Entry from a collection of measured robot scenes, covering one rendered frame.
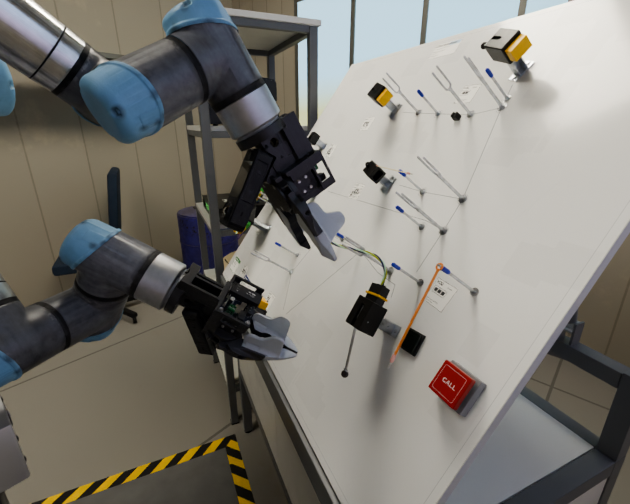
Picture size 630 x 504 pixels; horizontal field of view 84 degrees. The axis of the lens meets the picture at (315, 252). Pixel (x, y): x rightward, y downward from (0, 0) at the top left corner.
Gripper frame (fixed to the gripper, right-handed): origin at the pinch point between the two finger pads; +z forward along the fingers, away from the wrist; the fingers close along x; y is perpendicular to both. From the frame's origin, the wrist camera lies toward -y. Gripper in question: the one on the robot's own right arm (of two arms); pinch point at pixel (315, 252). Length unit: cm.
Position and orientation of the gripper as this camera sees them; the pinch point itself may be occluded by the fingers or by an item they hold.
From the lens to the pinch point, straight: 55.9
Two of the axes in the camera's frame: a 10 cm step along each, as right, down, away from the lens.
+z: 4.6, 7.7, 4.5
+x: -4.7, -2.2, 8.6
